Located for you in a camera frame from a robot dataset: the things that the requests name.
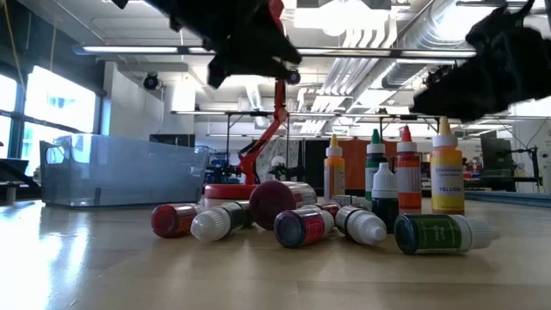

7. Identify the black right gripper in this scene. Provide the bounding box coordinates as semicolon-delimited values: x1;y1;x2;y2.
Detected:
411;3;539;124

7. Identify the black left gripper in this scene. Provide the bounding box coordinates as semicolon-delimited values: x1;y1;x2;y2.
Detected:
170;0;302;90

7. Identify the large yellow colouring bottle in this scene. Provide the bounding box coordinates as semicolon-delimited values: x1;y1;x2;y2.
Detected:
430;115;466;215

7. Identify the large red-orange colouring bottle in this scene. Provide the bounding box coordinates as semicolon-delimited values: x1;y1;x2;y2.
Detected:
394;125;423;215

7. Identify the large green colouring bottle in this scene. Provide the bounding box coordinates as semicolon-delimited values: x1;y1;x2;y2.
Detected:
364;128;388;202

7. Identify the large orange colouring bottle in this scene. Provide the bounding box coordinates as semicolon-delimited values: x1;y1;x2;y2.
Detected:
323;133;346;200

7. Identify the small leaf green colouring bottle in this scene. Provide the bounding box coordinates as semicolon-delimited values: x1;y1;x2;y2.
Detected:
393;214;501;256

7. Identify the large burgundy colouring bottle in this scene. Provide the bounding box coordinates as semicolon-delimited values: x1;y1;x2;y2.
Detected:
249;180;319;231

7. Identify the small dark green colouring bottle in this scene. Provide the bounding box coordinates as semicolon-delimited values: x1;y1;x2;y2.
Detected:
189;201;254;243

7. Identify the small red-label colouring bottle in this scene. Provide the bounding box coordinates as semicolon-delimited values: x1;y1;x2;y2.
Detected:
273;208;336;250

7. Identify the translucent grey plastic bin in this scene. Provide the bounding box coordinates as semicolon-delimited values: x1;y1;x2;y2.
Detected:
40;133;210;208

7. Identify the small dark red colouring bottle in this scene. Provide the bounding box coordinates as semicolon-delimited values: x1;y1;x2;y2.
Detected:
150;202;202;239

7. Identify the black monitor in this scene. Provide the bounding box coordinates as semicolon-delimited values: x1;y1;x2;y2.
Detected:
480;136;517;191

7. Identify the black background stand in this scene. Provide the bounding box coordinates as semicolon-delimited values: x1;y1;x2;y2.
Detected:
494;145;542;184

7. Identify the red desk lamp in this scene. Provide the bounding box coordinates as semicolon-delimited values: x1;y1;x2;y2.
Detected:
202;0;290;202

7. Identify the black partition panel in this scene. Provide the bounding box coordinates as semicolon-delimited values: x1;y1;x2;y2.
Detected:
300;138;328;189

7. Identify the orange partition panel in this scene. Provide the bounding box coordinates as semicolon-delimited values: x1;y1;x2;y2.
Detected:
334;139;406;190

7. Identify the small purple colouring bottle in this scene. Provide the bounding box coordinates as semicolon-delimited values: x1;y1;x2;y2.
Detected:
334;205;388;247

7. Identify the large window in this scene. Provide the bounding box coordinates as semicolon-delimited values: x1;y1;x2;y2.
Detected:
0;64;98;182

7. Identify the grey side desk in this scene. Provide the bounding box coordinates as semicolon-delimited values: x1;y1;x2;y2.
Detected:
0;158;43;206

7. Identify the black metal rack frame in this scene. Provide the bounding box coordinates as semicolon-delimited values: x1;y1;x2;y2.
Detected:
226;110;444;186

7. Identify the yellow hanging cable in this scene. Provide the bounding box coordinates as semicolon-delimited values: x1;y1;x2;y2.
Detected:
2;0;22;90

